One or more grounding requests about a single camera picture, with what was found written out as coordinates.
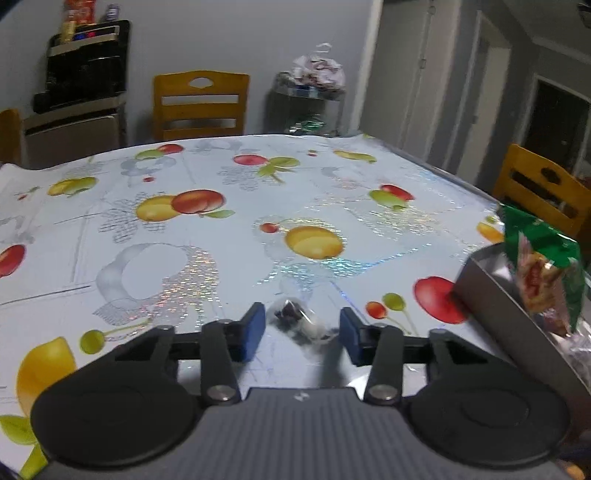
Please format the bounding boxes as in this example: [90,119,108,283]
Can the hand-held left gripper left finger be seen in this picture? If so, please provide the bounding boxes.
[113,302,267,407]

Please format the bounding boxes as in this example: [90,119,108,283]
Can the wooden chair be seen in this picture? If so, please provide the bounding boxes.
[152,69,251,142]
[0,108,24,165]
[492,143,591,237]

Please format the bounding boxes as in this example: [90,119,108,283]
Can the shallow white cardboard box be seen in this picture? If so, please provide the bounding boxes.
[451,242,591,416]

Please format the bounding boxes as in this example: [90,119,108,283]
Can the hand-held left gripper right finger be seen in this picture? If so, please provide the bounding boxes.
[339,307,492,408]

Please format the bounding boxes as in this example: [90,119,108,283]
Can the black appliance on cabinet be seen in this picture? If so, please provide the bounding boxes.
[32,19,132,112]

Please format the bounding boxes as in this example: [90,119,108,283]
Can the white plastic bag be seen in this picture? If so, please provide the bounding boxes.
[291,43,347,89]

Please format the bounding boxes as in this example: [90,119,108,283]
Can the green foil packets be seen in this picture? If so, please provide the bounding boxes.
[285,114,325,136]

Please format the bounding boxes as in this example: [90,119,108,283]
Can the fruit print tablecloth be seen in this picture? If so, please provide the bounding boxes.
[0,133,509,480]

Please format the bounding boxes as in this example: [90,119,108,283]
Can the red snack bag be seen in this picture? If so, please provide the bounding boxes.
[64,0,99,25]

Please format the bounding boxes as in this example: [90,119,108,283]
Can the grey cabinet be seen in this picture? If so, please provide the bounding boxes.
[22,95,129,170]

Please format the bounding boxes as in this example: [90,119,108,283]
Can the clear edged snack packet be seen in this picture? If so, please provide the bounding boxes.
[514,232,572,336]

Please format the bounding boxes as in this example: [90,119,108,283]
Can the white door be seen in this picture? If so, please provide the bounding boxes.
[365,0,513,174]

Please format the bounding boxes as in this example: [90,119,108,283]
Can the green striped snack bag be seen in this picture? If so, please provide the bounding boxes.
[501,204,588,334]

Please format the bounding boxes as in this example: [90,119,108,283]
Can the small clear candy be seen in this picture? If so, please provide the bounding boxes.
[271,296,340,346]

